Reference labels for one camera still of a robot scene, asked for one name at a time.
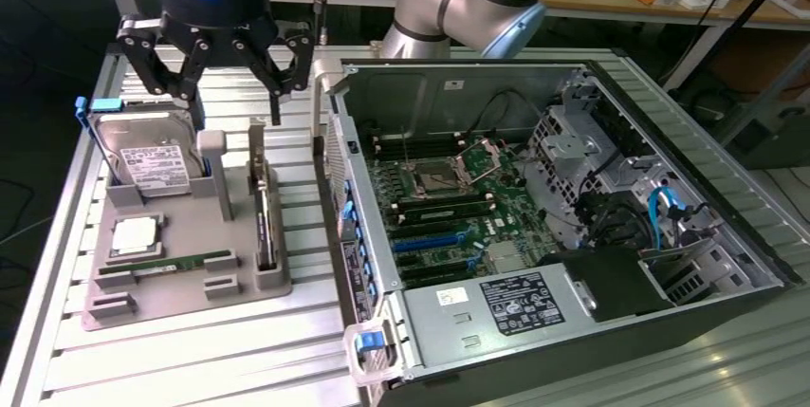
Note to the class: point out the graphics card with metal bracket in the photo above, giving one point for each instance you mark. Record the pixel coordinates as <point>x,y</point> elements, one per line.
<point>261,198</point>

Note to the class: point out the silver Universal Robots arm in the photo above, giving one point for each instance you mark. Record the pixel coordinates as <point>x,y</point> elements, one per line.
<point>468,4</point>

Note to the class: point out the hard disk in blue carrier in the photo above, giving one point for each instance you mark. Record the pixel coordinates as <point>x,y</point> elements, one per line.
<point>148,151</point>

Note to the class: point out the thin metal locking lever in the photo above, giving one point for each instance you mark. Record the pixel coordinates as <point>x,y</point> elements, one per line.
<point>406,146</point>

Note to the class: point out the CPU socket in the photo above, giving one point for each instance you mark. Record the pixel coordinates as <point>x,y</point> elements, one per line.
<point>436,179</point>

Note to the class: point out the metal socket cover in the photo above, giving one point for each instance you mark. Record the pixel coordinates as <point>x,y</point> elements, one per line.
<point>483,158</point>

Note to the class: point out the silver CPU chip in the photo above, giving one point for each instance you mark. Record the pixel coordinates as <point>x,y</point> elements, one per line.
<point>133,235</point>

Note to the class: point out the grey plastic parts rack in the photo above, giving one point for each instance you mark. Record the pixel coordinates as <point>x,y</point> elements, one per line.
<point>189,231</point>

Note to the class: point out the blue expansion slot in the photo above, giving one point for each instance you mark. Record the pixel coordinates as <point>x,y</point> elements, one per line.
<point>424,242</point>

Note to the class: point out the green motherboard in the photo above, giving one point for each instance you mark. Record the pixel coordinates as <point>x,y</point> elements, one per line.
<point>499,208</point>

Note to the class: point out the green RAM stick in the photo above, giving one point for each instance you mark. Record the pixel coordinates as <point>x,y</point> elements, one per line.
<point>171,264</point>

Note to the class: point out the metal disk bay cage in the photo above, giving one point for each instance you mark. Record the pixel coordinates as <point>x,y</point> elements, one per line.
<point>570,165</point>

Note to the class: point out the silver chipset heatsink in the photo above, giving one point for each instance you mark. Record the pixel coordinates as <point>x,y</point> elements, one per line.
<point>508,256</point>

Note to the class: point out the grey power supply unit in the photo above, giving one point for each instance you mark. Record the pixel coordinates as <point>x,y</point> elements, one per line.
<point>455,317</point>

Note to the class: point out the blue case latch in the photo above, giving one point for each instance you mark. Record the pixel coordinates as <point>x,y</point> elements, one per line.
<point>368,341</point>

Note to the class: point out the open black PC case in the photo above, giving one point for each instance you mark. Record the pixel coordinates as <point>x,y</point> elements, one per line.
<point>695,151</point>

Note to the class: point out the black slanted tripod pole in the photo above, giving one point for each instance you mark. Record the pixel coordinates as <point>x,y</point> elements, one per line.
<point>744,6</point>

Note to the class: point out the dark box on floor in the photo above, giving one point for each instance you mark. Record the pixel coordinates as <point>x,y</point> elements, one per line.
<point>771,136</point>

